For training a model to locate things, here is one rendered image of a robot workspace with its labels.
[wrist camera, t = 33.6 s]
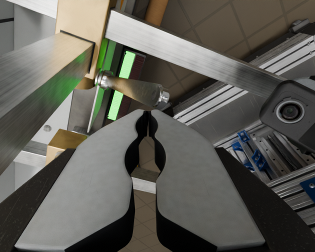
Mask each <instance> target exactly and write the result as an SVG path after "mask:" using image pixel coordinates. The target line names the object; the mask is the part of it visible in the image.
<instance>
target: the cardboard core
mask: <svg viewBox="0 0 315 252"><path fill-rule="evenodd" d="M168 1H169V0H149V4H148V7H147V10H146V14H145V17H144V20H145V21H147V22H149V23H152V24H154V25H157V26H159V27H160V25H161V22H162V19H163V16H164V13H165V10H166V7H167V4H168Z"/></svg>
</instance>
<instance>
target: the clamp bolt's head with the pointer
mask: <svg viewBox="0 0 315 252"><path fill-rule="evenodd" d="M103 72H104V71H103V70H102V69H101V68H99V70H98V72H97V75H96V78H95V83H94V85H95V86H100V82H101V78H102V75H103Z"/></svg>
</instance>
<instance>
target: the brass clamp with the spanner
mask: <svg viewBox="0 0 315 252"><path fill-rule="evenodd" d="M116 4H117V0H58V1H57V12H56V22H55V33H54V34H58V33H60V32H64V33H67V34H69V35H72V36H75V37H77V38H80V39H83V40H86V41H88V42H91V43H93V44H94V45H93V50H92V55H91V61H90V66H89V71H88V73H87V74H86V75H85V77H84V78H83V79H82V80H81V81H80V82H79V84H78V85H77V86H76V87H75V89H79V90H88V89H92V88H94V87H95V80H96V76H97V73H98V70H99V69H100V68H102V66H103V62H104V57H105V53H106V48H107V44H108V40H109V39H108V38H105V33H106V28H107V23H108V19H109V14H110V10H111V9H113V8H116Z"/></svg>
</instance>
